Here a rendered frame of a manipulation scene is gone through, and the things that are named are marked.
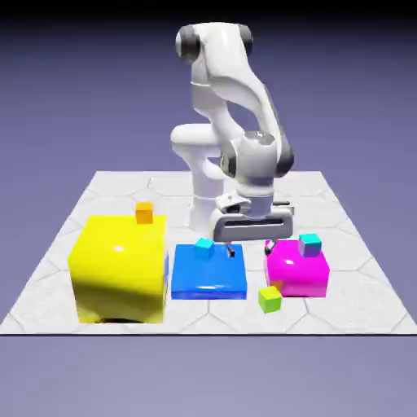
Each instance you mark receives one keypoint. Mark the large magenta box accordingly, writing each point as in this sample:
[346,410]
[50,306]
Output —
[298,277]

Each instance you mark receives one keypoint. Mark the small green cube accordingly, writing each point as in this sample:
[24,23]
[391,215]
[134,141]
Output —
[270,299]

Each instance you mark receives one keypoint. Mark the small orange cube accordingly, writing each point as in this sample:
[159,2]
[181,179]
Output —
[144,213]

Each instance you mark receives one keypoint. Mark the large yellow box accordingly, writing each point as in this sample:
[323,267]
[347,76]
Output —
[117,270]

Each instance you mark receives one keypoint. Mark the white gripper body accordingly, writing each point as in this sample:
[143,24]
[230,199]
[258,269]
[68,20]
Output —
[251,232]

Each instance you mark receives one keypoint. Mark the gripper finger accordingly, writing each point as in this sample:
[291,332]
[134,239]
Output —
[269,248]
[231,251]

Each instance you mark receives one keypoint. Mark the small cyan cube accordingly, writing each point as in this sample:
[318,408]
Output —
[204,249]

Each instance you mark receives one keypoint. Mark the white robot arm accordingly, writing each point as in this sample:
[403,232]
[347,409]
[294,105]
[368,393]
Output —
[228,81]

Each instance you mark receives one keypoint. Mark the small teal cube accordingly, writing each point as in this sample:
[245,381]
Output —
[310,245]

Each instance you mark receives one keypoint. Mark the large blue box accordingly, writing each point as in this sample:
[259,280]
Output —
[208,273]

